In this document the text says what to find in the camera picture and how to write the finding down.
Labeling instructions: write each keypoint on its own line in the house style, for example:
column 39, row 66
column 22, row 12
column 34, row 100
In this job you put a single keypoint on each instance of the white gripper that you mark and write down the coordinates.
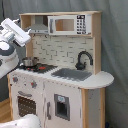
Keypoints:
column 11, row 31

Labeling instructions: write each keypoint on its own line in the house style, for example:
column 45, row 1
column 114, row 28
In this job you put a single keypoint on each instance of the white toy microwave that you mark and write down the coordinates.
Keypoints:
column 69, row 24

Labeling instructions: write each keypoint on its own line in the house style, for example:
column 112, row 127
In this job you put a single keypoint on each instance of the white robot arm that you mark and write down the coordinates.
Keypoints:
column 8, row 56

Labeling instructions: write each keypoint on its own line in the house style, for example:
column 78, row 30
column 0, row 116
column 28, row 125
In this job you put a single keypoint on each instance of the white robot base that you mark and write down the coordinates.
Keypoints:
column 28, row 121

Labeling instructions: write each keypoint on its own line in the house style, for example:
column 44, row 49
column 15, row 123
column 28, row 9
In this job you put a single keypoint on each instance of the wooden toy kitchen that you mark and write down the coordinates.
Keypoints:
column 62, row 52

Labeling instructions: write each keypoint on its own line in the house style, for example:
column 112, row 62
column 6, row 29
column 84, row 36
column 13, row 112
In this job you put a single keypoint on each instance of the grey range hood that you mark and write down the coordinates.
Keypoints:
column 39, row 24

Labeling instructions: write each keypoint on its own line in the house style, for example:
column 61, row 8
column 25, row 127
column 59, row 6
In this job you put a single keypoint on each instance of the silver toy pot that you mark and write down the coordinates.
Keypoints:
column 30, row 61

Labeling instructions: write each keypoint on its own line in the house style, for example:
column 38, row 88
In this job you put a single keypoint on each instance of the black toy stovetop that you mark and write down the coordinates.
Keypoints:
column 38, row 68

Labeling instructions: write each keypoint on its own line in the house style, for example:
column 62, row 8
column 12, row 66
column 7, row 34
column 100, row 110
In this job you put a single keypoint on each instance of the left red stove knob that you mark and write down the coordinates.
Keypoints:
column 15, row 79

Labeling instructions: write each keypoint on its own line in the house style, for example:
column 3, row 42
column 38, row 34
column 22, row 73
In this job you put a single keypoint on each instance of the red stove knob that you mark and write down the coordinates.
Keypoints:
column 33, row 84
column 15, row 79

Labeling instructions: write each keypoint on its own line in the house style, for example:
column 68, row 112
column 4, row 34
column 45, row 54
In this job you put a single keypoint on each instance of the right red stove knob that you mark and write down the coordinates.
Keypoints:
column 33, row 84

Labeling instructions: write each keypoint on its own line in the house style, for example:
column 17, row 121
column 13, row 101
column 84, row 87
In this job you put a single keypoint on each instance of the toy oven door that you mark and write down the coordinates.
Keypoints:
column 26, row 102

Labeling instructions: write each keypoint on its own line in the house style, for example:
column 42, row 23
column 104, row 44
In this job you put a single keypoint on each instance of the black toy faucet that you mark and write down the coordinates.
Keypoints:
column 79, row 65

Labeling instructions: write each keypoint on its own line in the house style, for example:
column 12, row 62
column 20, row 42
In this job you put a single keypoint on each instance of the grey toy sink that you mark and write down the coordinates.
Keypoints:
column 72, row 74

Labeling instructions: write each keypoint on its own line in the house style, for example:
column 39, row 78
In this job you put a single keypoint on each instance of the white cabinet door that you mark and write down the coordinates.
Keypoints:
column 63, row 106

